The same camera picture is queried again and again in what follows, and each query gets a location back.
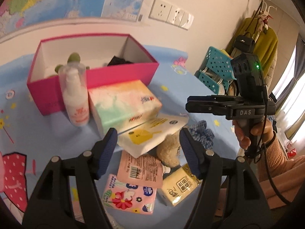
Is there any black soft cloth item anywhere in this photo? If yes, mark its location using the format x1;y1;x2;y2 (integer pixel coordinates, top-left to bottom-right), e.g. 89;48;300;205
108;56;133;66

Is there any right forearm pink sleeve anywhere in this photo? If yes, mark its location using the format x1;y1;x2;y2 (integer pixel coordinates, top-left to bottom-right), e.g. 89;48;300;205
258;136;305;209

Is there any right hand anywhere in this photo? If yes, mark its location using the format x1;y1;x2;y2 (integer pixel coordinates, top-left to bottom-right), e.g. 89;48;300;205
232;119;274;150

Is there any blue checkered scrunchie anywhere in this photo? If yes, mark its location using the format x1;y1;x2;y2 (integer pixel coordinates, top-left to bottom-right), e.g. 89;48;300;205
188;120;214;150

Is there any beige plush bunny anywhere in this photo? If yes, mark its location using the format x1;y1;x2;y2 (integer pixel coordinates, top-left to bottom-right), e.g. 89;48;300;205
157;131;181;168

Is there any pink floral tissue pack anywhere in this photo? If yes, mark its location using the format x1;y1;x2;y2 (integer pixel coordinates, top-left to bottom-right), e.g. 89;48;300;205
101;174;157;214

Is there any teal perforated plastic basket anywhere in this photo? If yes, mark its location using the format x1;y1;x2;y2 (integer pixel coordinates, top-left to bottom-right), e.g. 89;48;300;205
195;47;235;95

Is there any white yellow tissue pack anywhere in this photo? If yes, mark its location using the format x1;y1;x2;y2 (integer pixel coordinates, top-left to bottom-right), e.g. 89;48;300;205
117;113;189;158

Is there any pink pouch with barcode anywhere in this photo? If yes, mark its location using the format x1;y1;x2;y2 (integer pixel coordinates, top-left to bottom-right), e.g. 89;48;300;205
117;150;171;188

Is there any colourful tissue box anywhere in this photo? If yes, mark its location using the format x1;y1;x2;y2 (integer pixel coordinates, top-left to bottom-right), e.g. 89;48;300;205
88;80;162;136

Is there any yellow green hanging coat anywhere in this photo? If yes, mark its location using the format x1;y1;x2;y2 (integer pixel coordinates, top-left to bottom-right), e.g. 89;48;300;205
225;16;279;94

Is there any white pump bottle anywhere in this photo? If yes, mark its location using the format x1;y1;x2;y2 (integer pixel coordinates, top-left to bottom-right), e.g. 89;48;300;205
58;61;90;127

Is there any pink cardboard box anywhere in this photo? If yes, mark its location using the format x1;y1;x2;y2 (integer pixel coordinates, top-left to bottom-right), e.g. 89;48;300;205
27;33;159;115

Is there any green plush toy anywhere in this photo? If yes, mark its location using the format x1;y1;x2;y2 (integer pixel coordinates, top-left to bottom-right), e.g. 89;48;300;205
54;52;90;75

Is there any black cable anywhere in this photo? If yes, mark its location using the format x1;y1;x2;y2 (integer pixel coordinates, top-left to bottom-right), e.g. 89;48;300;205
245;85;293;205

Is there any white wall socket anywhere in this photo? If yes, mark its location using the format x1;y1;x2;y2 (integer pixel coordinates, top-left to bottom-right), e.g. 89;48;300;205
166;5;185;26
179;12;194;30
149;0;172;22

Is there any colourful wall map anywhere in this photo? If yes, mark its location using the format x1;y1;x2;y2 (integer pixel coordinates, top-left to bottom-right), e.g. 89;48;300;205
1;0;144;36

